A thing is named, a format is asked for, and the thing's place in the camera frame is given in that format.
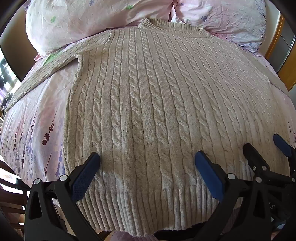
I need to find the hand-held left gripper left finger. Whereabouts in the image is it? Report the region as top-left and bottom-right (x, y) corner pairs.
(24, 152), (101, 241)

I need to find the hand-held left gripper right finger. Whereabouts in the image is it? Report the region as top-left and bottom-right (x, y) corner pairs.
(195, 150), (274, 241)

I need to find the wooden door frame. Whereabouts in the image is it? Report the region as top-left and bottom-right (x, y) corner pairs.
(264, 14), (296, 91)

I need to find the pink floral bed sheet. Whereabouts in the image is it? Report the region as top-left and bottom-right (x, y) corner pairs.
(0, 35), (296, 241)

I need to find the dark panel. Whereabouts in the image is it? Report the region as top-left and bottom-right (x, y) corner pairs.
(0, 4), (31, 82)

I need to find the beige cable-knit sweater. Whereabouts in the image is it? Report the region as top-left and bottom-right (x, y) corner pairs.
(5, 18), (293, 237)

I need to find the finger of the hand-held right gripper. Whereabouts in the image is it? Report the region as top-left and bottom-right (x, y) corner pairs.
(272, 133), (296, 161)
(243, 143), (296, 186)

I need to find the pink floral pillow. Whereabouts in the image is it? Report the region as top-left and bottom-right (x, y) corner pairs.
(171, 0), (269, 56)
(25, 0), (174, 56)

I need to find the wooden chair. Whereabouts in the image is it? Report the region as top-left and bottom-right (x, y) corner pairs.
(0, 159), (31, 233)

